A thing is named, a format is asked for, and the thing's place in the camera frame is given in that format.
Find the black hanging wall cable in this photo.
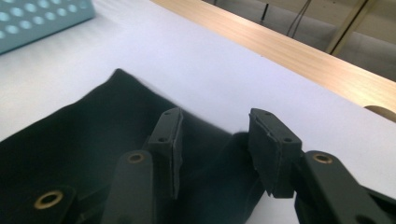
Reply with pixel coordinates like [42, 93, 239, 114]
[286, 0, 312, 38]

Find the wooden table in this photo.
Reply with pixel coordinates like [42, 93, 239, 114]
[150, 0, 396, 123]

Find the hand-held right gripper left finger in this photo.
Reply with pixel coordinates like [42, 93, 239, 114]
[147, 106, 184, 200]

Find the round table grommet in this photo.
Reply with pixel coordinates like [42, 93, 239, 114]
[363, 105, 396, 123]

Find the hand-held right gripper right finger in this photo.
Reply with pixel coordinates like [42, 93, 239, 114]
[247, 107, 303, 199]

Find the light blue plastic basket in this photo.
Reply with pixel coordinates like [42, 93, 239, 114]
[0, 0, 96, 55]

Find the black tank top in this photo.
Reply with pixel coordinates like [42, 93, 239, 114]
[0, 68, 265, 224]

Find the white table mat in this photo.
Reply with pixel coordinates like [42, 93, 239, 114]
[0, 0, 396, 224]

